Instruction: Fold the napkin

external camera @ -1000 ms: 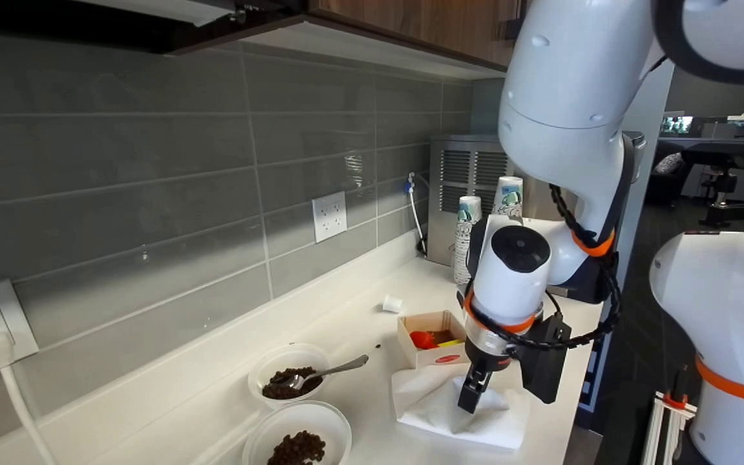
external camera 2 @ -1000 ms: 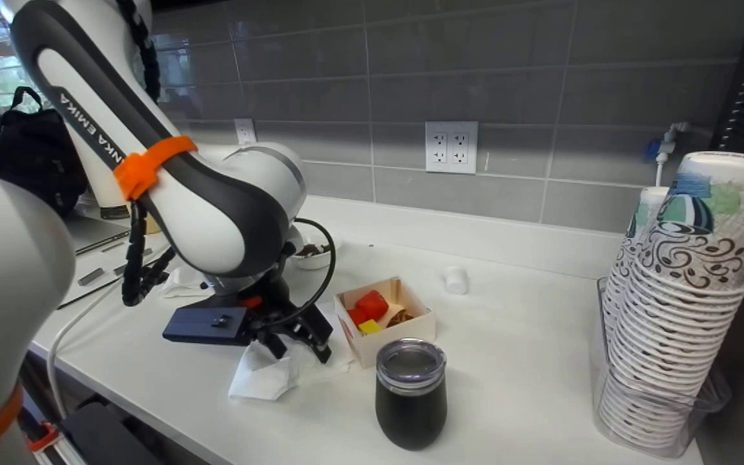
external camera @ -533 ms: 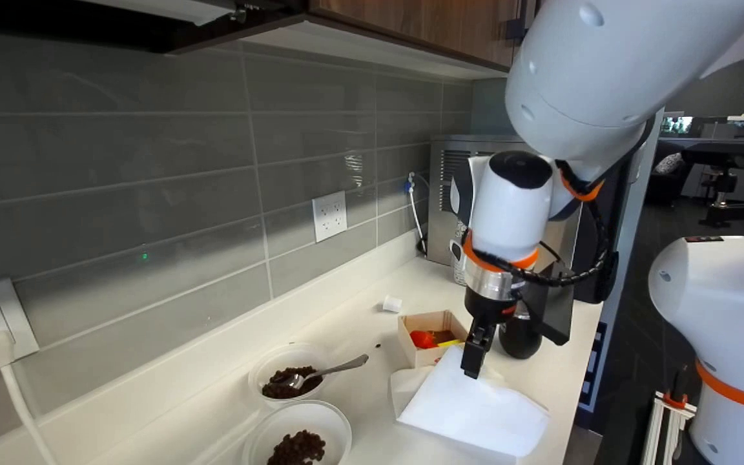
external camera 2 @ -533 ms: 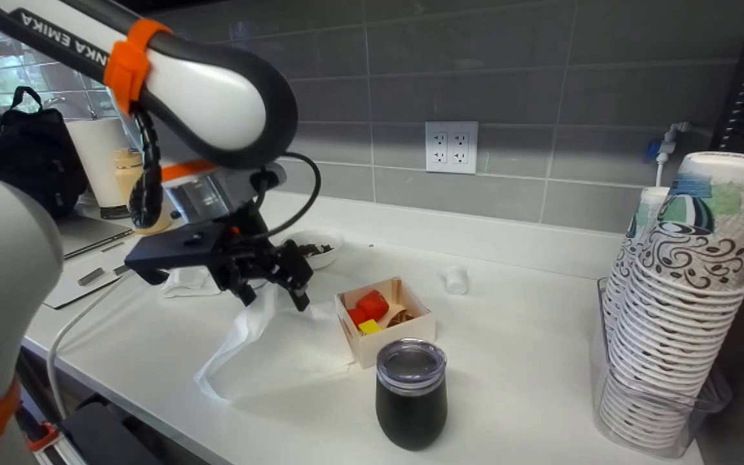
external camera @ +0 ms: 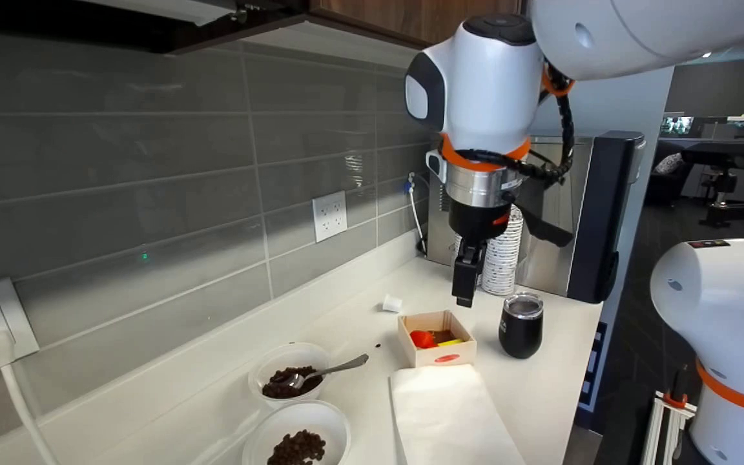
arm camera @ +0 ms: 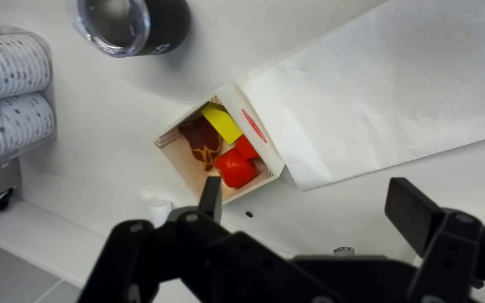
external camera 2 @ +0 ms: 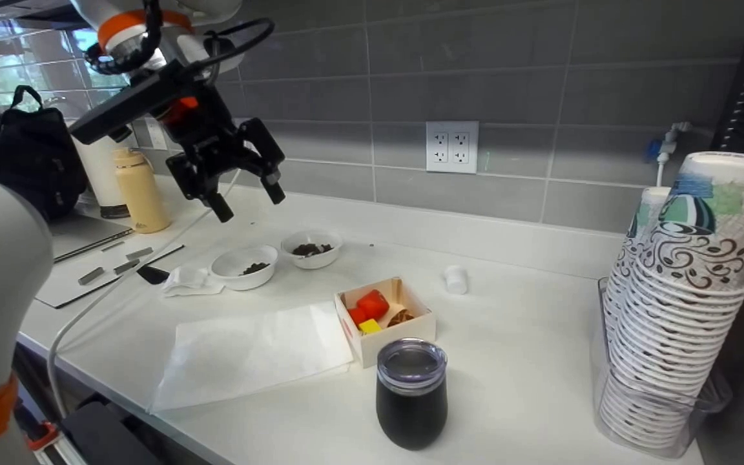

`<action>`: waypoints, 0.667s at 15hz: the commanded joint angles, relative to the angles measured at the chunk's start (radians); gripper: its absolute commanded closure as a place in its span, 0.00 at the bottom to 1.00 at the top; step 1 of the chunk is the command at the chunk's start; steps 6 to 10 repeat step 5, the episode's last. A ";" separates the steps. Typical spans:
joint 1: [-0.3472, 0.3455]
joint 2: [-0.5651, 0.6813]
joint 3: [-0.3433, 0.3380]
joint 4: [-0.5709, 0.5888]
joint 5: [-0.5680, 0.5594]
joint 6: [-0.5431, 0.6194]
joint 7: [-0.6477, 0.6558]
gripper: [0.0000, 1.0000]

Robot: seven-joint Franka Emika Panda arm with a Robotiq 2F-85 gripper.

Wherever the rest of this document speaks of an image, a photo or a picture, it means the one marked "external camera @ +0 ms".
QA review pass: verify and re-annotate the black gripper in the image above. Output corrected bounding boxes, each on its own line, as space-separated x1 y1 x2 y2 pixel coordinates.
445 166 521 310

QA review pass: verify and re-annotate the white paper napkin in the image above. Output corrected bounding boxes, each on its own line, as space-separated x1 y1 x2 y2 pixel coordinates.
385 361 526 465

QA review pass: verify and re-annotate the patterned paper cup stack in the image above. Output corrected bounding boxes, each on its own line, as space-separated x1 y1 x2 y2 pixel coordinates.
480 204 526 300

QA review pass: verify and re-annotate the red toy tomato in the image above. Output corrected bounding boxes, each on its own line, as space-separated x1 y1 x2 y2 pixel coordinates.
409 328 438 352

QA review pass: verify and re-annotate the black tumbler with clear lid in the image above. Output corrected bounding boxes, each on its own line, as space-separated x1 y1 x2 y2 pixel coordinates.
497 288 547 361

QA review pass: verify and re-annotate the wooden box with food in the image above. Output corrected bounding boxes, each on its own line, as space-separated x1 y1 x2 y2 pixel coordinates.
394 306 478 368

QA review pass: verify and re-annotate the metal spoon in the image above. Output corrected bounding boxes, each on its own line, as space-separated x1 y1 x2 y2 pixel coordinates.
289 352 371 389

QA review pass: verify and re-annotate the small white bowl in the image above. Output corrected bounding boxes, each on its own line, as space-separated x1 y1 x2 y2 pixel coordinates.
249 340 335 407

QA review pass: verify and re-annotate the black office chair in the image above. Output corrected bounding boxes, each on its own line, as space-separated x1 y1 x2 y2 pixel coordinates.
652 140 744 229

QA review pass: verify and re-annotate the white double wall outlet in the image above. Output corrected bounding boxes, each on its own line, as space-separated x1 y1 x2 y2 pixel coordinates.
309 189 351 242

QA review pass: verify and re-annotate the white bowl with handle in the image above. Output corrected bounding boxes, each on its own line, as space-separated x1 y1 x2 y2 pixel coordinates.
241 397 354 465

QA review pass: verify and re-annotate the white post with orange clip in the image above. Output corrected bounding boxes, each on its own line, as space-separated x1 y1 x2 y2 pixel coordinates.
641 389 703 465

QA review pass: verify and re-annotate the wooden wall cabinet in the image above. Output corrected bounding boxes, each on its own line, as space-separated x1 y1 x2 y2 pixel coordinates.
78 0 529 56

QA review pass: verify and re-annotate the white power cable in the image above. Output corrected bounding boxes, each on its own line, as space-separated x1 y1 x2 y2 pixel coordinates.
0 359 61 465

